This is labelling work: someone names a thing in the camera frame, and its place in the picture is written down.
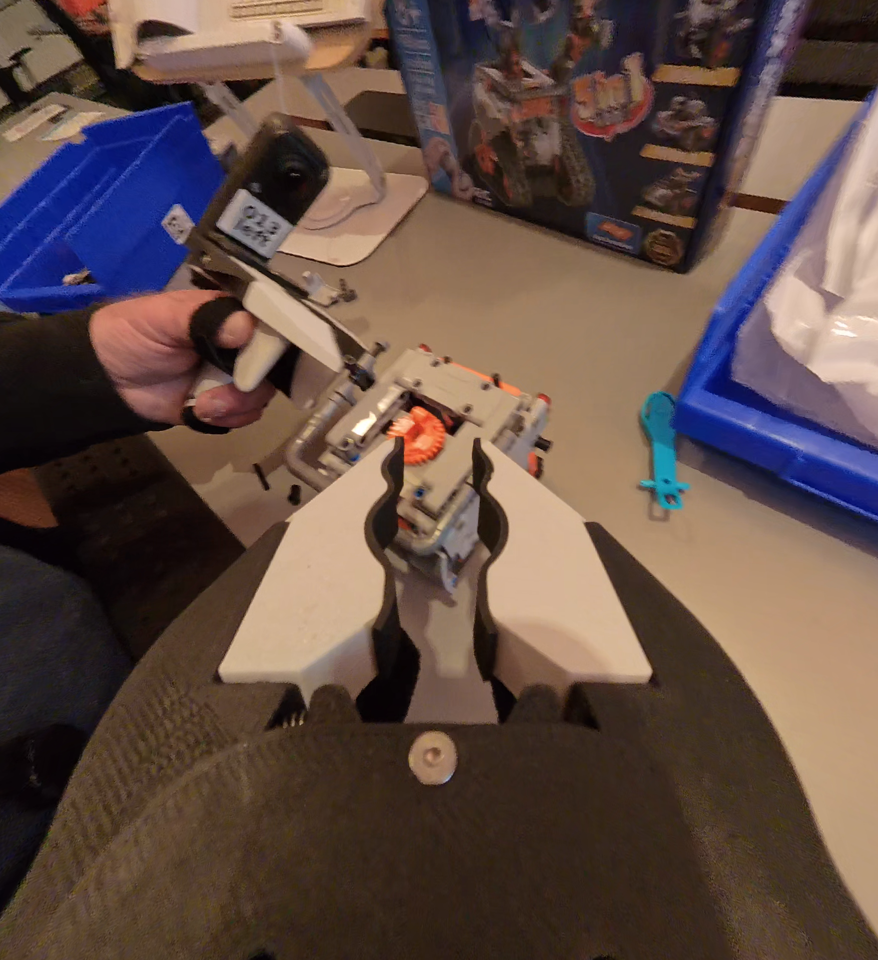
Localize blue plastic bin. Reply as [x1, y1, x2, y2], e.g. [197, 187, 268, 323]
[675, 90, 878, 541]

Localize white stand base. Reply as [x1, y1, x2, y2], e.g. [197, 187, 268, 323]
[199, 75, 429, 268]

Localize blue bin with label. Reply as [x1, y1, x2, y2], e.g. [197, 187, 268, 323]
[0, 102, 230, 316]

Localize person's left hand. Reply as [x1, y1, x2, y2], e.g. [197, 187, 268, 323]
[91, 290, 282, 436]

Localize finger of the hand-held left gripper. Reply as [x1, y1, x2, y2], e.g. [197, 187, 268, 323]
[241, 275, 372, 372]

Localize grey toy brick model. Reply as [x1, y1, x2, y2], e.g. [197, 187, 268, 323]
[282, 345, 552, 601]

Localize person's left forearm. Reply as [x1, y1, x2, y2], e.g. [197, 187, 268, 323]
[0, 308, 170, 489]

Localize clear plastic bags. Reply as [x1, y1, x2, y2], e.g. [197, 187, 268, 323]
[732, 0, 878, 469]

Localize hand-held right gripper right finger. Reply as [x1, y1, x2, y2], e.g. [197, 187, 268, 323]
[474, 438, 654, 691]

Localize robot kit box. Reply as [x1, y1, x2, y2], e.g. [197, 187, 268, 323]
[384, 0, 815, 274]

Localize teal brick separator tool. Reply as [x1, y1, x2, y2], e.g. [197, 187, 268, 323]
[637, 392, 690, 519]

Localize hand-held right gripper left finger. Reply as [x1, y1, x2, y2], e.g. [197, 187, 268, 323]
[219, 443, 407, 696]

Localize person's blue trousers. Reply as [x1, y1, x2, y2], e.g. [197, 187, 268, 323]
[0, 533, 140, 939]

